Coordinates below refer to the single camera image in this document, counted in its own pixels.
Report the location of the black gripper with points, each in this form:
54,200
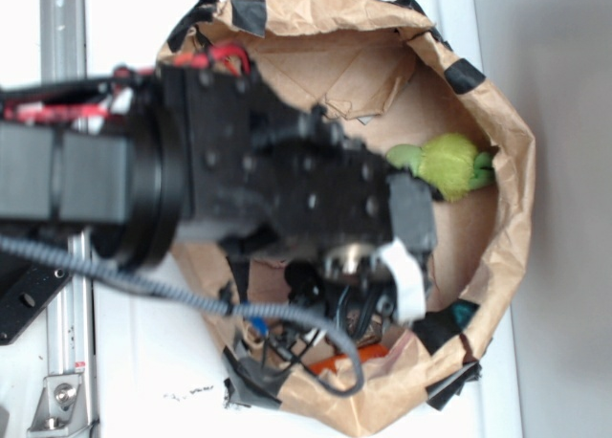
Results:
264,179

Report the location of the brown grey rock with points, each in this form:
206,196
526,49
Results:
362,328

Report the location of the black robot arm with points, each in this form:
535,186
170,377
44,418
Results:
105,155

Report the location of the brown paper bag bin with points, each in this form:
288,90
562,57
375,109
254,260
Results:
384,70

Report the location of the green plush toy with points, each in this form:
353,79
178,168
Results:
451,163

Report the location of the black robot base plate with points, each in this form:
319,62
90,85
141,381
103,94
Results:
26,290

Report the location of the aluminium extrusion rail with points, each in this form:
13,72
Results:
70,327

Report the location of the metal corner bracket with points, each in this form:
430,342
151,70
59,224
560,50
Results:
64,408

